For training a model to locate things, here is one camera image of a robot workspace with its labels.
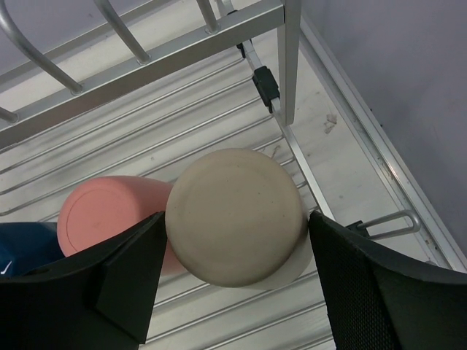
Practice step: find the dark blue ceramic mug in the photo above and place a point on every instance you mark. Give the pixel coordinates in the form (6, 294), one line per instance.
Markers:
(26, 246)

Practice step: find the beige plastic cup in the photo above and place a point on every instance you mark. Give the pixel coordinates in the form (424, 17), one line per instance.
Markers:
(235, 219)

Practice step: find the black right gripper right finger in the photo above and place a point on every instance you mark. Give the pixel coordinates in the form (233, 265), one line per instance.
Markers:
(378, 298)

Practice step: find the silver metal dish rack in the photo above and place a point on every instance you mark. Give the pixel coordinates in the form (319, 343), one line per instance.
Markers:
(156, 132)

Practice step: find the pink plastic cup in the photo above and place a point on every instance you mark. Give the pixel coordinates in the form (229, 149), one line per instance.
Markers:
(104, 207)

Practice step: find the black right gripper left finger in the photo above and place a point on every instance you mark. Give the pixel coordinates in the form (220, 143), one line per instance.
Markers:
(99, 298)

